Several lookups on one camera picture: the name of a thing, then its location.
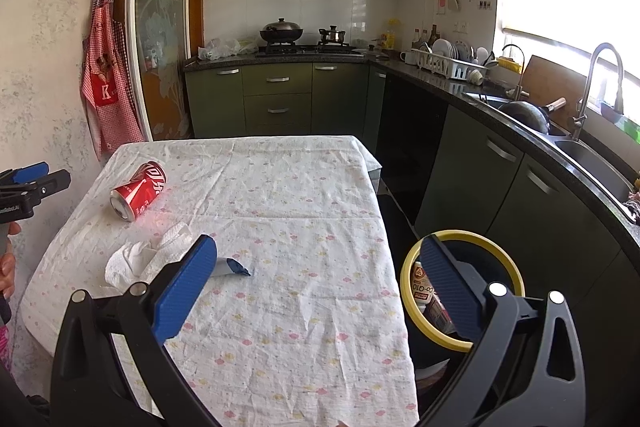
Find chrome kitchen faucet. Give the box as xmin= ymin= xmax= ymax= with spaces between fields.
xmin=570 ymin=42 xmax=626 ymax=142

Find glass sliding door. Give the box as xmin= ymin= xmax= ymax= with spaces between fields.
xmin=125 ymin=0 xmax=191 ymax=141

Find black wok with lid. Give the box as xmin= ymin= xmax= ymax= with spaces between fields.
xmin=259 ymin=17 xmax=304 ymax=44

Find red checkered apron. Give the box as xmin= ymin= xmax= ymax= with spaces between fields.
xmin=80 ymin=0 xmax=143 ymax=159

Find small steel pot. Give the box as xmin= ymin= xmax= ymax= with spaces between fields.
xmin=319 ymin=25 xmax=346 ymax=46

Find crumpled white paper tissue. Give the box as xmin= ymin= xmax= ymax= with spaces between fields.
xmin=104 ymin=222 xmax=198 ymax=291

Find snack package in bin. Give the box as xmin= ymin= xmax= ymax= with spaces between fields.
xmin=411 ymin=261 xmax=457 ymax=335

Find red cola can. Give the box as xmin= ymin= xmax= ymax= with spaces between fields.
xmin=110 ymin=161 xmax=166 ymax=222

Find white floral tablecloth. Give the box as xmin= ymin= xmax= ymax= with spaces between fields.
xmin=21 ymin=136 xmax=419 ymax=426

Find wooden cutting board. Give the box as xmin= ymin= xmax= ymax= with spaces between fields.
xmin=522 ymin=55 xmax=586 ymax=131

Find black pan in sink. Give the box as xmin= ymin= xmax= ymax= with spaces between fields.
xmin=499 ymin=96 xmax=567 ymax=134

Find blue white small wrapper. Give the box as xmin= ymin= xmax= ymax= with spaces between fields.
xmin=210 ymin=258 xmax=252 ymax=277

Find dark sauce bottle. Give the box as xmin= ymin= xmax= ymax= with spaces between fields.
xmin=427 ymin=24 xmax=440 ymax=48

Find yellow oil bottle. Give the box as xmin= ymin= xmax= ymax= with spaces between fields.
xmin=383 ymin=18 xmax=399 ymax=50

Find white mug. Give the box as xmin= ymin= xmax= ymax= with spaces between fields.
xmin=400 ymin=50 xmax=419 ymax=65

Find gas stove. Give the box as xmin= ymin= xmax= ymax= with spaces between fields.
xmin=255 ymin=42 xmax=364 ymax=57

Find steel sink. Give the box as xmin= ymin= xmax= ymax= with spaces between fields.
xmin=552 ymin=139 xmax=632 ymax=204

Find person's left hand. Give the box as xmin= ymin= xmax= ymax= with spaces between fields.
xmin=0 ymin=222 xmax=22 ymax=299

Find yellow-rimmed trash bin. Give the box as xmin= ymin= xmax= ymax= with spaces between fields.
xmin=399 ymin=230 xmax=525 ymax=371

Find green lower cabinets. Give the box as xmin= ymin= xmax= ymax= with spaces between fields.
xmin=186 ymin=63 xmax=369 ymax=139

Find green side cabinets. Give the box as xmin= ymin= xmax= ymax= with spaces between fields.
xmin=364 ymin=65 xmax=639 ymax=426

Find white dish rack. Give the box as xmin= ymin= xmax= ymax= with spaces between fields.
xmin=416 ymin=50 xmax=488 ymax=82

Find white plastic bag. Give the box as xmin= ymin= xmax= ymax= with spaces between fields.
xmin=198 ymin=38 xmax=258 ymax=61

